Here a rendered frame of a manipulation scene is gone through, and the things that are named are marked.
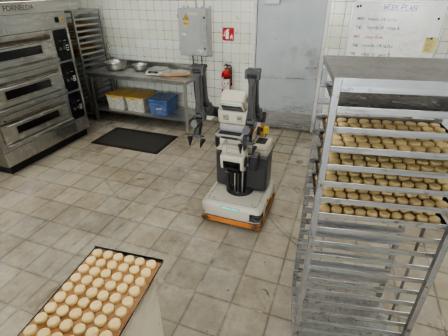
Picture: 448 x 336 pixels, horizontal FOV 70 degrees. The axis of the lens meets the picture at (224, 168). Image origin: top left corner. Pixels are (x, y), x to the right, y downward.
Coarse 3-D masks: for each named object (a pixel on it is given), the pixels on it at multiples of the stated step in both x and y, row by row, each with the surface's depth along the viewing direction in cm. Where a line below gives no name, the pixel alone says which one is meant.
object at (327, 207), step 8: (320, 208) 164; (328, 208) 163; (336, 208) 163; (344, 208) 163; (352, 208) 166; (360, 208) 162; (368, 208) 164; (376, 208) 165; (384, 208) 162; (368, 216) 160; (376, 216) 159; (384, 216) 157; (392, 216) 158; (400, 216) 157; (408, 216) 157; (416, 216) 160; (424, 216) 157; (432, 216) 157
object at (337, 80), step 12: (336, 84) 126; (336, 96) 128; (336, 108) 130; (324, 144) 139; (324, 156) 141; (324, 168) 144; (324, 180) 147; (312, 216) 158; (312, 228) 161; (312, 240) 165; (312, 252) 168; (300, 288) 184; (300, 300) 187; (300, 312) 192
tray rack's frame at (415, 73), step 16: (336, 64) 146; (352, 64) 146; (368, 64) 146; (384, 64) 146; (400, 64) 146; (416, 64) 145; (432, 64) 145; (352, 80) 124; (368, 80) 123; (384, 80) 122; (400, 80) 121; (416, 80) 120; (432, 80) 120; (432, 272) 161; (320, 288) 242; (400, 288) 201; (304, 304) 230; (320, 304) 230; (352, 304) 230; (368, 304) 230; (416, 304) 174; (336, 320) 219; (352, 320) 219
